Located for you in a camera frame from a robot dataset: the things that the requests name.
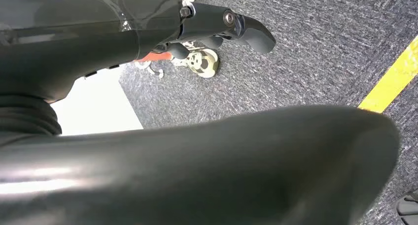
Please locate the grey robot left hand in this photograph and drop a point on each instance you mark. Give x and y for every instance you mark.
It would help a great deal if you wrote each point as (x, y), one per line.
(81, 31)

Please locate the person's camouflage pattern shoe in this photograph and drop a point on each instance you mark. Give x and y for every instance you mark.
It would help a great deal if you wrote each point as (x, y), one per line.
(204, 65)

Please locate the orange plastic object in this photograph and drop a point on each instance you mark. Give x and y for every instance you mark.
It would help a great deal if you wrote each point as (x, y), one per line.
(156, 57)

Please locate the ribbed grey robot left arm sleeve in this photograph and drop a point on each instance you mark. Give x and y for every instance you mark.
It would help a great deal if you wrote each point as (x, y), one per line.
(26, 117)

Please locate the dark grey robot body shell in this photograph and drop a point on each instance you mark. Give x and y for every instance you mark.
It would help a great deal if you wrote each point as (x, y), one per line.
(202, 171)

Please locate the floor marking tape strip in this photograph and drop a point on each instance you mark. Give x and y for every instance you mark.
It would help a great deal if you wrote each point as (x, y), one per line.
(392, 80)

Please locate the black robot foot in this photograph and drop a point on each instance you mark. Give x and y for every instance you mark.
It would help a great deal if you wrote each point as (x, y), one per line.
(410, 208)

